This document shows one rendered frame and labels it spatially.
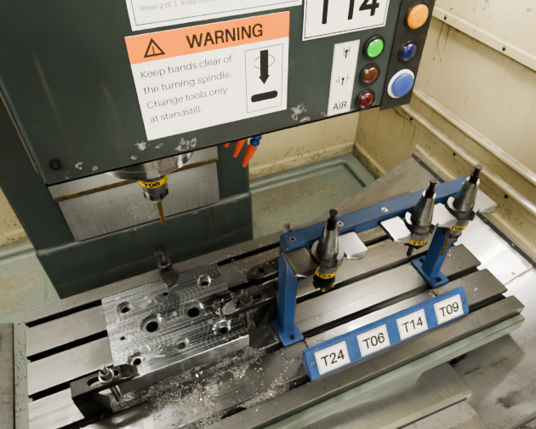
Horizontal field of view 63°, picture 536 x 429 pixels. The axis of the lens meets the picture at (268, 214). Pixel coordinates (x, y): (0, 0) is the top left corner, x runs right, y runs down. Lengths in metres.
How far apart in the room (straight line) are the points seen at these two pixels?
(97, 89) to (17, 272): 1.49
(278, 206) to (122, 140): 1.46
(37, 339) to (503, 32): 1.44
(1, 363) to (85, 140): 1.20
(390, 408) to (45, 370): 0.84
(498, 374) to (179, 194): 1.03
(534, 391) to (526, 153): 0.63
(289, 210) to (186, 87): 1.45
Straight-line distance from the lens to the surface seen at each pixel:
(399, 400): 1.27
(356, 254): 0.88
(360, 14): 0.50
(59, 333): 1.24
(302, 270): 0.84
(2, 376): 1.57
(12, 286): 1.85
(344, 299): 1.20
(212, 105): 0.47
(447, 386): 1.34
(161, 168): 0.65
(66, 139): 0.46
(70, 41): 0.42
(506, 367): 1.41
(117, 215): 1.38
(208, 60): 0.45
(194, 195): 1.39
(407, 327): 1.14
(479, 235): 1.57
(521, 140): 1.43
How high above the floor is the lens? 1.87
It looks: 44 degrees down
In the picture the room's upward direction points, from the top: straight up
